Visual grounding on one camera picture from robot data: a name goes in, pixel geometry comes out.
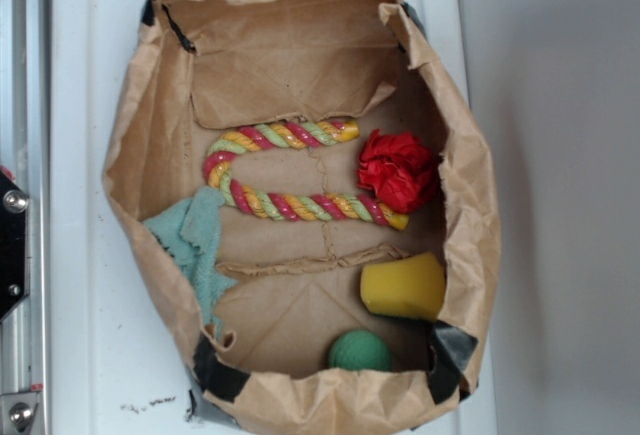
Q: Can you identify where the yellow sponge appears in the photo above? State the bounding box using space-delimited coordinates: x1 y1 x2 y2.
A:
360 253 446 322

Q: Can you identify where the green ball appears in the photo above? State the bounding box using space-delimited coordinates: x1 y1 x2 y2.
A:
328 330 392 372

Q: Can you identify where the black mounting plate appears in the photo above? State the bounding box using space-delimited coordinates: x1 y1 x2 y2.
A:
0 165 30 322

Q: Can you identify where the light blue cloth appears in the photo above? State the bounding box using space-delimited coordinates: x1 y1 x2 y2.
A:
143 186 238 339

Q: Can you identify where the aluminium frame rail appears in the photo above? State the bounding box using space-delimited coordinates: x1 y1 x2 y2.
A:
1 0 51 434

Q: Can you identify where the multicolour twisted rope toy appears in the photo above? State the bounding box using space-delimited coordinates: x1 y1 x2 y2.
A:
202 120 409 231

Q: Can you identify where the brown paper bag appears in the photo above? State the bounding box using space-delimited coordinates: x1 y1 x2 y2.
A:
104 0 501 434

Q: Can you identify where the red crumpled paper ball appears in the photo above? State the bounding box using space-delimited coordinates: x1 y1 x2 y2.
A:
357 129 440 214

